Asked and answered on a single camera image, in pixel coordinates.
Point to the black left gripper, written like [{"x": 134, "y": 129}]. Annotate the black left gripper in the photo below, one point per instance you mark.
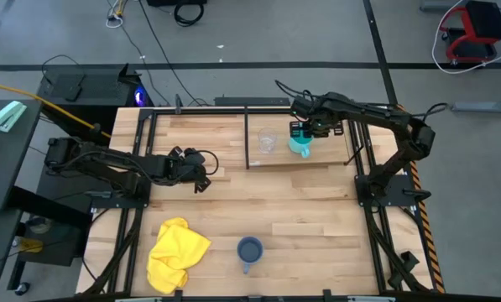
[{"x": 189, "y": 168}]

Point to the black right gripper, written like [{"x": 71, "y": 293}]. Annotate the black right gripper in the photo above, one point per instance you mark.
[{"x": 327, "y": 129}]

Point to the teal mug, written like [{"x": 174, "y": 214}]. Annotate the teal mug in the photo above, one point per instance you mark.
[{"x": 297, "y": 145}]

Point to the clear glass cup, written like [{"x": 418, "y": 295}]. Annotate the clear glass cup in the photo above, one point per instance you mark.
[{"x": 267, "y": 140}]

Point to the grey-blue mug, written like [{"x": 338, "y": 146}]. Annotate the grey-blue mug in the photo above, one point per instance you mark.
[{"x": 250, "y": 250}]

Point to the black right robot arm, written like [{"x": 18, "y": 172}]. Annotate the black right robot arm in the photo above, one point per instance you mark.
[{"x": 380, "y": 115}]

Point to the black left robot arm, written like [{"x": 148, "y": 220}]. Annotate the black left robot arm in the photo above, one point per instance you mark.
[{"x": 107, "y": 161}]

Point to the black shelf divider bar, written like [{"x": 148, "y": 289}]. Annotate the black shelf divider bar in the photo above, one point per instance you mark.
[{"x": 246, "y": 138}]

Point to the black power strip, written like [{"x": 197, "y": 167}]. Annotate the black power strip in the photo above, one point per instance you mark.
[{"x": 252, "y": 101}]

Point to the grey clamp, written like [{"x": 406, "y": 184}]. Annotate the grey clamp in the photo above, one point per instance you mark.
[{"x": 178, "y": 102}]

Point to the yellow cloth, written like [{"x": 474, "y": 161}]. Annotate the yellow cloth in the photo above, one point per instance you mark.
[{"x": 172, "y": 256}]

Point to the black computer tower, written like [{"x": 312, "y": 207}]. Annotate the black computer tower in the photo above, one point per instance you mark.
[{"x": 99, "y": 90}]

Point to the small black device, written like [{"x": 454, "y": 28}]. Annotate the small black device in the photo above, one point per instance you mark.
[{"x": 71, "y": 86}]

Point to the black wheeled cart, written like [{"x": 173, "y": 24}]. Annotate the black wheeled cart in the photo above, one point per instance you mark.
[{"x": 53, "y": 247}]

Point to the black yellow hazard tape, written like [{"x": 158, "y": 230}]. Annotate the black yellow hazard tape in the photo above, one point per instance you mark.
[{"x": 426, "y": 235}]

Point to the black box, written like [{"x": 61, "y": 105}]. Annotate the black box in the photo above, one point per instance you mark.
[{"x": 176, "y": 2}]

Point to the small yellow item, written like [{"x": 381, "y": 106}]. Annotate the small yellow item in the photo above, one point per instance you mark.
[{"x": 32, "y": 245}]

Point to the grey metal foot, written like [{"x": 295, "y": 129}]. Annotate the grey metal foot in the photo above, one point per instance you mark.
[{"x": 481, "y": 107}]

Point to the black desk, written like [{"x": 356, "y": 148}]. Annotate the black desk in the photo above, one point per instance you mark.
[{"x": 2, "y": 168}]

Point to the mint green stapler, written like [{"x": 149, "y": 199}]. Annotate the mint green stapler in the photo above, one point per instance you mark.
[{"x": 8, "y": 115}]

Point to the red black rolling stool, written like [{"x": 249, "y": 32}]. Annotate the red black rolling stool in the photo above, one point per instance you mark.
[{"x": 485, "y": 19}]

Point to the black metal table frame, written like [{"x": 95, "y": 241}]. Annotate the black metal table frame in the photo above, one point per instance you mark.
[{"x": 378, "y": 264}]

